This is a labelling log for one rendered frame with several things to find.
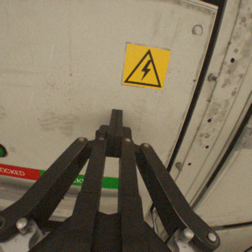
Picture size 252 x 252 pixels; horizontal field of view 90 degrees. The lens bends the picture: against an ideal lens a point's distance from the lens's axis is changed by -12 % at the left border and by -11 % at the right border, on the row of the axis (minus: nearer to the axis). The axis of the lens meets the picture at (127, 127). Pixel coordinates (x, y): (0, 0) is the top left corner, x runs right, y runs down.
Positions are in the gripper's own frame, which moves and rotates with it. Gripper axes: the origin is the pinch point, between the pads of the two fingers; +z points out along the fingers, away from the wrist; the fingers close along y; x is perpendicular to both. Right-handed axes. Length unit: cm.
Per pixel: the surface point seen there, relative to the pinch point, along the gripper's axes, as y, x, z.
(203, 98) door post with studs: 14.7, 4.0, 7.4
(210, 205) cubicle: 29.0, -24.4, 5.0
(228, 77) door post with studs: 17.8, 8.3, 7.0
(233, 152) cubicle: 25.3, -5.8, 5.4
